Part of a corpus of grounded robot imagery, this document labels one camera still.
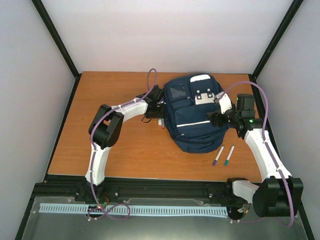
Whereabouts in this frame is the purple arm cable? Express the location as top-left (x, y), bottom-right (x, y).
top-left (89, 68), bottom-right (158, 221)
top-left (217, 80), bottom-right (296, 227)

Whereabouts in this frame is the navy blue student backpack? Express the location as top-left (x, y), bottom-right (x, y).
top-left (163, 73), bottom-right (229, 154)

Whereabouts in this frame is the black frame post left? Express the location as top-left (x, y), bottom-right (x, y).
top-left (31, 0), bottom-right (80, 79)

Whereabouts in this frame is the black frame post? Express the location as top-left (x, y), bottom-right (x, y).
top-left (251, 0), bottom-right (304, 81)
top-left (31, 0), bottom-right (80, 79)

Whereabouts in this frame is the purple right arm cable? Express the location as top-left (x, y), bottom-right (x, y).
top-left (217, 80), bottom-right (296, 227)

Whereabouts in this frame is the black frame post right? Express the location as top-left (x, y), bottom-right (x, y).
top-left (251, 0), bottom-right (304, 81)

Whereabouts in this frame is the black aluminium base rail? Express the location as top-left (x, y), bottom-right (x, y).
top-left (31, 175), bottom-right (245, 206)

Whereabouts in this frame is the green capped white marker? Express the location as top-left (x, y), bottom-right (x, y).
top-left (224, 145), bottom-right (235, 166)

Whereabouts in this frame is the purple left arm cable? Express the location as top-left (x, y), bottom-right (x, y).
top-left (89, 68), bottom-right (158, 221)

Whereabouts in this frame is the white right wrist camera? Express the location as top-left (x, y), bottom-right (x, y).
top-left (214, 91), bottom-right (232, 114)

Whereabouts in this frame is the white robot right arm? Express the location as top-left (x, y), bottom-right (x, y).
top-left (207, 92), bottom-right (304, 218)

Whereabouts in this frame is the purple capped white marker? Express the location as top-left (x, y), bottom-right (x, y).
top-left (212, 145), bottom-right (224, 166)

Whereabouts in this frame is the light blue slotted cable duct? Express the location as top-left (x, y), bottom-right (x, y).
top-left (38, 203), bottom-right (228, 218)

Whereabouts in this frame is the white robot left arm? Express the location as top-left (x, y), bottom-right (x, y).
top-left (85, 85), bottom-right (164, 202)

